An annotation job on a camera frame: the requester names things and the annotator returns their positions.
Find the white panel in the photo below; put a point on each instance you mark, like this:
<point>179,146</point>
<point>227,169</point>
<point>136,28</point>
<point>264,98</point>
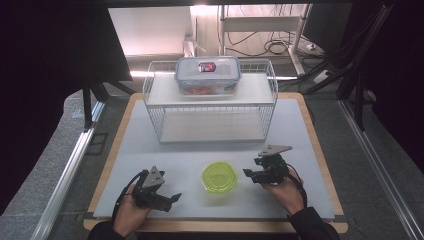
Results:
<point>150,30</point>

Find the black metal stand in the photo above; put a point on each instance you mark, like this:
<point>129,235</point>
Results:
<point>360,100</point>
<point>88,103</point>

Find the white power strip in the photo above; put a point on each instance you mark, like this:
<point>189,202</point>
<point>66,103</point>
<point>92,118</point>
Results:
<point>322,76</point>

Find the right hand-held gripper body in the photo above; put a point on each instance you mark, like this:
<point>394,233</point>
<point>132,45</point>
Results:
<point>273,168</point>

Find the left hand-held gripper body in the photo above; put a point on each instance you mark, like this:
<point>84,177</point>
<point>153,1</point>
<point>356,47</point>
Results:
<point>151,190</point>

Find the white metal desk frame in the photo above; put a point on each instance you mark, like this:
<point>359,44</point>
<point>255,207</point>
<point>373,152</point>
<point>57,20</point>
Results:
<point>260,24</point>

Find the clear container with blue-rimmed lid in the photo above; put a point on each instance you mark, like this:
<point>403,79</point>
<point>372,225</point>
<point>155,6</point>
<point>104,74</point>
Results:
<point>207,71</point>

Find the black curtain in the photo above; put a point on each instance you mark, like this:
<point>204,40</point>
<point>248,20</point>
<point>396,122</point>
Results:
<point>43,83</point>

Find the dark monitor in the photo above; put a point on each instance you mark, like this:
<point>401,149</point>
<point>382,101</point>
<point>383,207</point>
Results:
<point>326,26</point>

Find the person's left hand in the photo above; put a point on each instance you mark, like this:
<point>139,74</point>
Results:
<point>128,213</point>

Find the green lidded plastic container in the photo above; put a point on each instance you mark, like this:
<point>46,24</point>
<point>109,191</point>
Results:
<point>219,177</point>

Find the aluminium rail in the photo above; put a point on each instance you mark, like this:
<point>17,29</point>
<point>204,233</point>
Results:
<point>383,173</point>
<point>63,176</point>

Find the person's right hand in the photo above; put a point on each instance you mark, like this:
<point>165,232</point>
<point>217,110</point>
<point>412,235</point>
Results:
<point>286,195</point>

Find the white table mat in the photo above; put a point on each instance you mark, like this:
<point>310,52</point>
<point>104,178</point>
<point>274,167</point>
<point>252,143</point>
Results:
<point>186,153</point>

